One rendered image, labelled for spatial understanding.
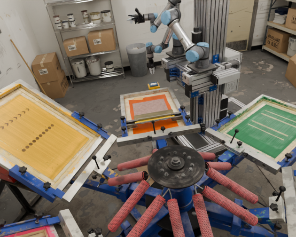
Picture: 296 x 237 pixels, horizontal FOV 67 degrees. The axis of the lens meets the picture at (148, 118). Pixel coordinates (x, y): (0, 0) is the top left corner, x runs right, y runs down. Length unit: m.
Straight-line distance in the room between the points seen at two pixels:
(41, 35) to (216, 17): 4.09
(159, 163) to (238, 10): 5.32
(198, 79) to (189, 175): 1.38
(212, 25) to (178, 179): 1.73
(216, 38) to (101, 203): 2.19
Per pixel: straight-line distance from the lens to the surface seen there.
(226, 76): 2.37
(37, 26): 5.65
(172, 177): 1.13
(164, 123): 2.05
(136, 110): 2.27
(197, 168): 1.18
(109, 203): 2.74
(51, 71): 4.89
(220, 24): 2.53
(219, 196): 1.19
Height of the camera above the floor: 2.18
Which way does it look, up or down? 35 degrees down
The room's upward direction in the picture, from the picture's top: 8 degrees counter-clockwise
